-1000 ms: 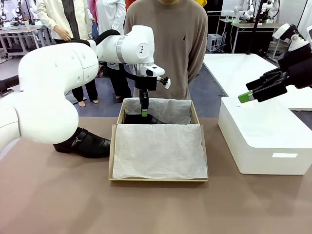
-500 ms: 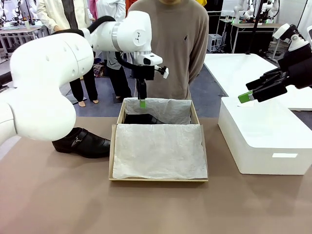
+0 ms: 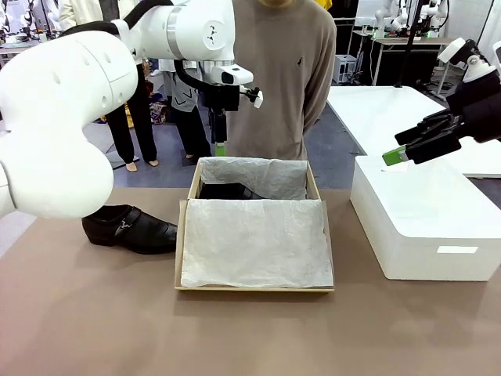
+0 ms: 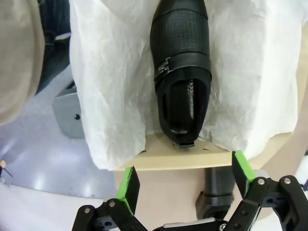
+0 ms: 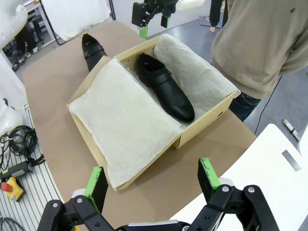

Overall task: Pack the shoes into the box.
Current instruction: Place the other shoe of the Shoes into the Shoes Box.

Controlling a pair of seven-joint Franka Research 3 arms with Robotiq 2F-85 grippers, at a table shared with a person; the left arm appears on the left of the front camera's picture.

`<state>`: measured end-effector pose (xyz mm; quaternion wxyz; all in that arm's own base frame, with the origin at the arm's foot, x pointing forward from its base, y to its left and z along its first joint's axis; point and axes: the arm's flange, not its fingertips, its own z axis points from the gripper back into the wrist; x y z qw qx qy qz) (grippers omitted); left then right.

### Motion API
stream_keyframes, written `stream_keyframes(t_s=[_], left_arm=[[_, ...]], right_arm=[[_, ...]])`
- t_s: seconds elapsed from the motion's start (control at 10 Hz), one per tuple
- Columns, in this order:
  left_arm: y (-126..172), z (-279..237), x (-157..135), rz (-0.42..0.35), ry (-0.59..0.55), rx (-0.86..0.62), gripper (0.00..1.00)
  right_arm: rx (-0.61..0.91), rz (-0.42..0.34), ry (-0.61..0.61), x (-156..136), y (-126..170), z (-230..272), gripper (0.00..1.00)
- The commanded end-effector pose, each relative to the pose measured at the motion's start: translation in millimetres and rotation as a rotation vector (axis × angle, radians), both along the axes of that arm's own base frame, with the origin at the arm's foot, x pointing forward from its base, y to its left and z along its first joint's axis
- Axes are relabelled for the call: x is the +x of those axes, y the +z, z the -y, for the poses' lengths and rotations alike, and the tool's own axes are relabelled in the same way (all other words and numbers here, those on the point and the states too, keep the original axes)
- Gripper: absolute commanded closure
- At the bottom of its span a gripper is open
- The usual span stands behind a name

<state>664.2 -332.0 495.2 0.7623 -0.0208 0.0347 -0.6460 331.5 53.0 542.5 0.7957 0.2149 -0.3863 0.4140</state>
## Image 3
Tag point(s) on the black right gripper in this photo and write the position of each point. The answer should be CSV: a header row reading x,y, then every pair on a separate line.
x,y
481,109

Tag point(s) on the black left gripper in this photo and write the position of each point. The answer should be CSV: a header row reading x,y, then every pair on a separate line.
x,y
221,98

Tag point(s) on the black leather buckle shoe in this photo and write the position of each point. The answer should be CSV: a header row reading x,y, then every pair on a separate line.
x,y
223,191
141,231

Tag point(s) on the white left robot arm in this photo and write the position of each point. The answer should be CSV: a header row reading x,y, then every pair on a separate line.
x,y
58,98

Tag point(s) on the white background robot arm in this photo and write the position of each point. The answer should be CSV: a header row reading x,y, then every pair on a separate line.
x,y
385,15
434,15

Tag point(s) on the brown cardboard shoe box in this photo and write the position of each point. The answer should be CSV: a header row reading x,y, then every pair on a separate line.
x,y
313,184

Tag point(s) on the bystander in grey top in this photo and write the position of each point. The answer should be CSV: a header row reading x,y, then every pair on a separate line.
x,y
188,129

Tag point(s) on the small white block on stalk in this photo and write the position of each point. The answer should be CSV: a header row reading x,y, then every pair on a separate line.
x,y
257,100
450,50

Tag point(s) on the white side table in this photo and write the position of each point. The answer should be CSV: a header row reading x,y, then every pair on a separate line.
x,y
375,113

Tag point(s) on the colourful patterned bag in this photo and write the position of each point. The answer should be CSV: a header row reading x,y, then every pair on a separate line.
x,y
158,111

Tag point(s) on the person in brown sweater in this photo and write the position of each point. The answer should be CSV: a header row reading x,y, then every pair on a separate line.
x,y
274,78

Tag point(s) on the white plastic storage bin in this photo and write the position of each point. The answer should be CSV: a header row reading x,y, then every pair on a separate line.
x,y
422,219

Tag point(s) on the bystander in black trousers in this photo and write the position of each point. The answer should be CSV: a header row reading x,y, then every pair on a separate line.
x,y
129,129

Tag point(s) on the black stand pole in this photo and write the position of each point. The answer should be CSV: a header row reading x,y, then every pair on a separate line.
x,y
409,47

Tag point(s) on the grey background workbench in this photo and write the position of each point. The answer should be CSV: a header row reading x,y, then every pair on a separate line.
x,y
411,41

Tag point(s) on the white plastic crate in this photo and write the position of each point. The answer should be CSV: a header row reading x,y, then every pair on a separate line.
x,y
344,68

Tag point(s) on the white tissue wrapping paper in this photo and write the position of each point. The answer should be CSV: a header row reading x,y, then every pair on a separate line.
x,y
254,243

